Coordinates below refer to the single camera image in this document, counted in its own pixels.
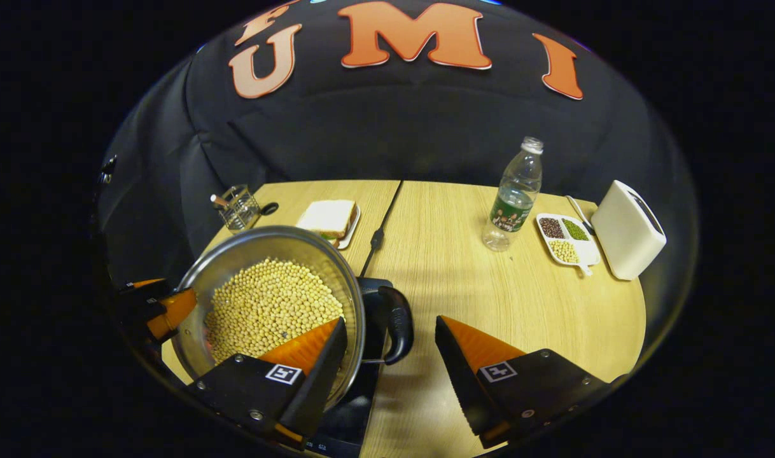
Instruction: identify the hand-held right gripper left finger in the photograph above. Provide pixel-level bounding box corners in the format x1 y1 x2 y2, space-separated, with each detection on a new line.
186 316 349 450

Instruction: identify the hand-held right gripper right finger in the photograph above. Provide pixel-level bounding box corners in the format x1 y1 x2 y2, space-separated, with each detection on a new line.
434 314 612 450

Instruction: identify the black induction cooktop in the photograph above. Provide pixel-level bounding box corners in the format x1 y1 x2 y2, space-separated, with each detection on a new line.
305 276 396 457

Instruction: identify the pile of yellow soybeans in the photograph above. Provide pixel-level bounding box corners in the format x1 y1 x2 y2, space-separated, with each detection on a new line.
204 257 344 364

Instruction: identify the steel pot with black handles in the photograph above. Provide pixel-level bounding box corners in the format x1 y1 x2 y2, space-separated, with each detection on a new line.
171 225 416 412

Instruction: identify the small white plate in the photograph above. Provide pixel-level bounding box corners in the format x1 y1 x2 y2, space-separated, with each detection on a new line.
327 204 362 250

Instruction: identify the sandwich with lettuce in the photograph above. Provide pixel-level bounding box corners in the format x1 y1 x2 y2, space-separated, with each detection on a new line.
296 199 357 246

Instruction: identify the white divided bean tray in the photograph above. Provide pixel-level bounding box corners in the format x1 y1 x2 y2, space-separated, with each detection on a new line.
535 212 602 277

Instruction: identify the clear plastic water bottle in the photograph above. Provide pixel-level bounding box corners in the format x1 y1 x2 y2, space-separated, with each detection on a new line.
481 135 545 253

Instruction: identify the white spoon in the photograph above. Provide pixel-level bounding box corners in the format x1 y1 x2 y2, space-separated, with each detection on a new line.
565 195 596 237

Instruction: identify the white toaster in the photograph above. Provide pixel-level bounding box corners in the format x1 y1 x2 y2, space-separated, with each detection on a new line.
590 179 667 281

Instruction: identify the black backdrop cloth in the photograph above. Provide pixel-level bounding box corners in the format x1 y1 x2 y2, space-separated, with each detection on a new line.
94 0 701 300

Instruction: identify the wire mesh holder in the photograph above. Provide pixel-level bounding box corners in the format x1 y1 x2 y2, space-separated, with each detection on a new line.
210 184 262 232

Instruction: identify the black power cable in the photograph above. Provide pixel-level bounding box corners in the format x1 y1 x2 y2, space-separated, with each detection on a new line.
360 180 405 278

